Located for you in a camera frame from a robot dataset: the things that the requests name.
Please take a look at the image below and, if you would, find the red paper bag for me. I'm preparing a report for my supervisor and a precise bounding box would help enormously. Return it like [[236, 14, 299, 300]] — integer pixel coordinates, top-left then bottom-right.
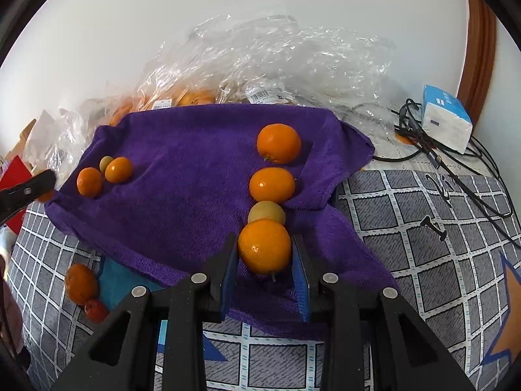
[[1, 155, 32, 235]]

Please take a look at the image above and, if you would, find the white plastic bag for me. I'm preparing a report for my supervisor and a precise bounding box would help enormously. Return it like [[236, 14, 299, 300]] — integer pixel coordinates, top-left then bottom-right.
[[23, 110, 58, 165]]

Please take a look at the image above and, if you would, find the cardboard box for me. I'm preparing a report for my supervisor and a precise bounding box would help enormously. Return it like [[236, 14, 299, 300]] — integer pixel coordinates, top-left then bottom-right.
[[5, 118, 36, 162]]

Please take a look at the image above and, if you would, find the clear plastic bag pile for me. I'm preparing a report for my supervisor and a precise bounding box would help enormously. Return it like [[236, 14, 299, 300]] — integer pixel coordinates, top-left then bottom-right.
[[22, 11, 399, 184]]

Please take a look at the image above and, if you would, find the small orange mandarin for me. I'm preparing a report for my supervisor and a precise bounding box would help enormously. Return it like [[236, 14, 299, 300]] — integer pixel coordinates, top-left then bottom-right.
[[77, 167, 103, 199]]

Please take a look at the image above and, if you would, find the large orange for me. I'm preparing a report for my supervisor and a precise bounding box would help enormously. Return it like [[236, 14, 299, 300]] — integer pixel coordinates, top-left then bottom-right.
[[256, 123, 302, 164]]

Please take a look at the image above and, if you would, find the brown wooden door frame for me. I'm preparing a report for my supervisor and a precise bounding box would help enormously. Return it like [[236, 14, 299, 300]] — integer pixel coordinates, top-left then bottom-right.
[[458, 0, 496, 125]]

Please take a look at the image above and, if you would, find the black cable bundle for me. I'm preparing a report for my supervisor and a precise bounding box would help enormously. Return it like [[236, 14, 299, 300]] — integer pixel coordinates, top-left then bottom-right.
[[353, 98, 521, 249]]

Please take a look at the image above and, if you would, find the small red fruit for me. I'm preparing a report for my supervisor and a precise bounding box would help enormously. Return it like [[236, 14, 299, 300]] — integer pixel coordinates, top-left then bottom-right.
[[84, 299, 109, 324]]

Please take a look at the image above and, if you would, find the blue white tissue pack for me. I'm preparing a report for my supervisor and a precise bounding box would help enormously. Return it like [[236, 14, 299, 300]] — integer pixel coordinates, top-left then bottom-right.
[[421, 85, 473, 154]]

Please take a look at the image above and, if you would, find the small green fruit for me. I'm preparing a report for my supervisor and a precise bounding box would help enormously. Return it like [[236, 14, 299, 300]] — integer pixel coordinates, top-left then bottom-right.
[[99, 156, 113, 173]]

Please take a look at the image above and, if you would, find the person's hand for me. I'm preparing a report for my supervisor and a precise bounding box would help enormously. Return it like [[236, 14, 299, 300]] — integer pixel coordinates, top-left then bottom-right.
[[0, 257, 24, 355]]

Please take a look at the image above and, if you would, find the orange mandarin group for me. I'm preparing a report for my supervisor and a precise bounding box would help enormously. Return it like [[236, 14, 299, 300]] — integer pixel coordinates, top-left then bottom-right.
[[104, 157, 133, 184]]

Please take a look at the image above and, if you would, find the purple towel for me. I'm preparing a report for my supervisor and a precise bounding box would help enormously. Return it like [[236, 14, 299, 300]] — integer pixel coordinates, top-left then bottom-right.
[[44, 103, 400, 341]]

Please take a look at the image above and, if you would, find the grey checked tablecloth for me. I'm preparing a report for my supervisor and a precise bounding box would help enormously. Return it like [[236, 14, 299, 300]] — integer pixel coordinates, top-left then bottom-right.
[[6, 169, 520, 390]]

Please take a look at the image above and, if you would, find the yellow-green fruit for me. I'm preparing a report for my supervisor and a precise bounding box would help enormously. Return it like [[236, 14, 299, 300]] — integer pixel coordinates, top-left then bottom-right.
[[247, 200, 286, 225]]

